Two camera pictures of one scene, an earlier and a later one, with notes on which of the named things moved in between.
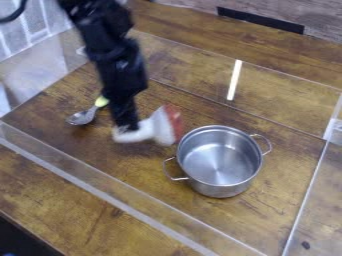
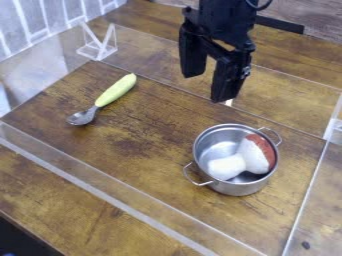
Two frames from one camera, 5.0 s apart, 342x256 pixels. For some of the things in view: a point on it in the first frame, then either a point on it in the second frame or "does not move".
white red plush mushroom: x=159 y=128 -> x=229 y=159
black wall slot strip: x=265 y=22 does not move
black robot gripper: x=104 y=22 -> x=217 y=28
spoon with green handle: x=81 y=117 does not move
